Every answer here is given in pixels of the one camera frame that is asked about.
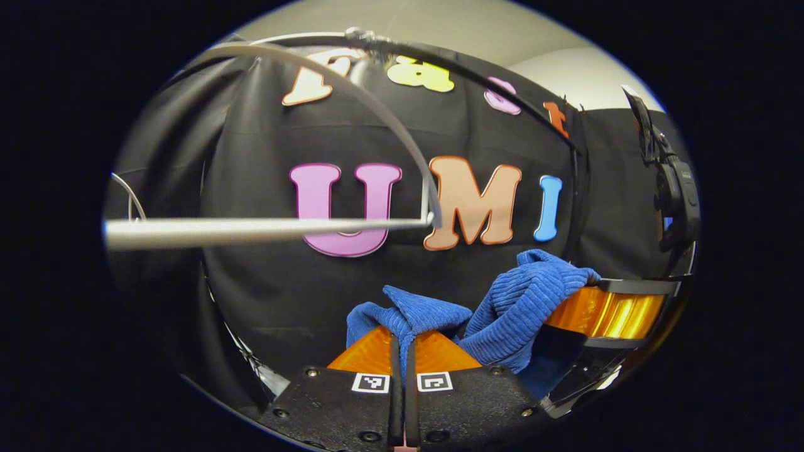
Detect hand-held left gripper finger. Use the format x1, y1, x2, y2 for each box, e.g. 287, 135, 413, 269
259, 325, 404, 452
405, 330, 553, 449

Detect blue corduroy jacket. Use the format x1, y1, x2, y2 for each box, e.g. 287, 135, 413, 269
345, 249, 602, 402

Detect white plastic hanger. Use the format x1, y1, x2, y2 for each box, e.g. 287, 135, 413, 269
104, 26, 443, 252
111, 172, 147, 222

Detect black clothes rack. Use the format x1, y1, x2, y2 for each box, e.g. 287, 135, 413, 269
163, 35, 591, 271

